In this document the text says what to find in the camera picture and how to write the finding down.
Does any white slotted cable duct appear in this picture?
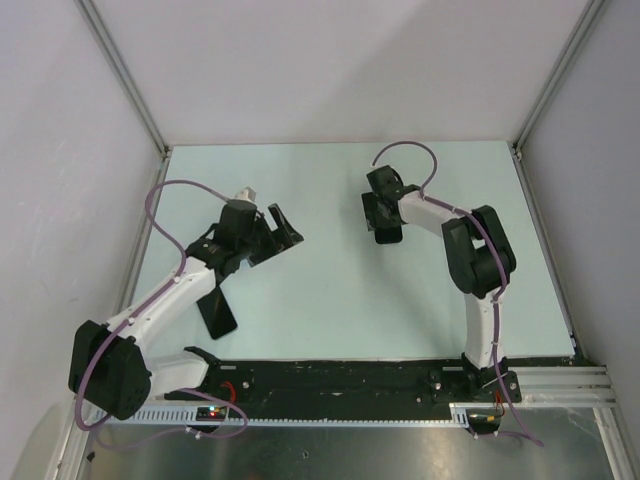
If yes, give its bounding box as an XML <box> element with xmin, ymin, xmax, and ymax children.
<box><xmin>119</xmin><ymin>402</ymin><xmax>501</xmax><ymax>430</ymax></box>

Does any black phone case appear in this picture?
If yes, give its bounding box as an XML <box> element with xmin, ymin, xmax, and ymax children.
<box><xmin>361</xmin><ymin>192</ymin><xmax>403</xmax><ymax>245</ymax></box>

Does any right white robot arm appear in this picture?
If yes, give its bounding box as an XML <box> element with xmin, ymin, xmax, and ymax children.
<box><xmin>361</xmin><ymin>166</ymin><xmax>516</xmax><ymax>401</ymax></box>

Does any right aluminium frame post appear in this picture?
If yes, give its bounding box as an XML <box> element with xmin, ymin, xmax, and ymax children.
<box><xmin>511</xmin><ymin>0</ymin><xmax>611</xmax><ymax>161</ymax></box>

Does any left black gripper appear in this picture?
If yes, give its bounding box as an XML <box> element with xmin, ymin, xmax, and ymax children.
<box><xmin>237</xmin><ymin>204</ymin><xmax>301</xmax><ymax>267</ymax></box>

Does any left aluminium frame post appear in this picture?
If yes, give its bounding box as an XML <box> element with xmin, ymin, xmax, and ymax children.
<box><xmin>74</xmin><ymin>0</ymin><xmax>172</xmax><ymax>160</ymax></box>

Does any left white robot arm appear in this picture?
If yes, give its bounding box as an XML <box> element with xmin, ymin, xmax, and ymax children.
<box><xmin>68</xmin><ymin>199</ymin><xmax>304</xmax><ymax>420</ymax></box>

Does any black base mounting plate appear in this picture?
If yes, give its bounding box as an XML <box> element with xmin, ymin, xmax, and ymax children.
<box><xmin>197</xmin><ymin>360</ymin><xmax>522</xmax><ymax>422</ymax></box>

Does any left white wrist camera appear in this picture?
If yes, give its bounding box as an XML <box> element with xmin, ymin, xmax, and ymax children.
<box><xmin>234</xmin><ymin>187</ymin><xmax>257</xmax><ymax>204</ymax></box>

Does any aluminium frame post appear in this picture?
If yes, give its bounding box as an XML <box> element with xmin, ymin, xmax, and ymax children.
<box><xmin>74</xmin><ymin>0</ymin><xmax>172</xmax><ymax>160</ymax></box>
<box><xmin>511</xmin><ymin>0</ymin><xmax>611</xmax><ymax>161</ymax></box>

